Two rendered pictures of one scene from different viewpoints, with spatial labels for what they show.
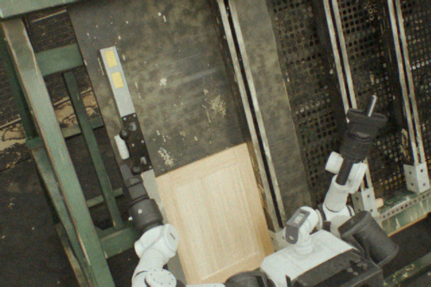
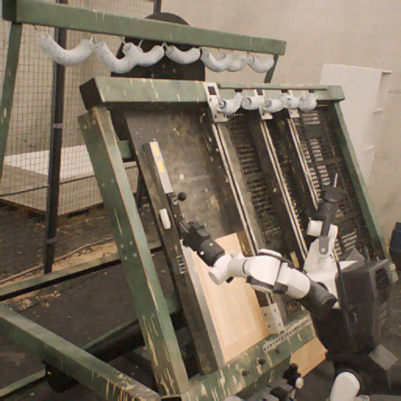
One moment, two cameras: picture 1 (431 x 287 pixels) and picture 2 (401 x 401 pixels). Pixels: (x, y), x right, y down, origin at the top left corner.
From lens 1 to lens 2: 1.50 m
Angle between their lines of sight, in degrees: 34
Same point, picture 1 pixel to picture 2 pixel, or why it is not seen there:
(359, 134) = (330, 200)
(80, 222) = (149, 272)
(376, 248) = not seen: hidden behind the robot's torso
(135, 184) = (200, 228)
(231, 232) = (237, 305)
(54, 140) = (129, 200)
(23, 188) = not seen: outside the picture
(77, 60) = (127, 153)
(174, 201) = (200, 270)
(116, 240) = not seen: hidden behind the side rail
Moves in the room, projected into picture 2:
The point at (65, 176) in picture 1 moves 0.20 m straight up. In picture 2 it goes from (138, 230) to (143, 179)
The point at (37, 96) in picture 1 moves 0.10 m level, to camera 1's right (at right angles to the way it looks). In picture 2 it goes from (117, 165) to (142, 166)
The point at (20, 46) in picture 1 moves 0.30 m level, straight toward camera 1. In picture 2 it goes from (106, 127) to (160, 144)
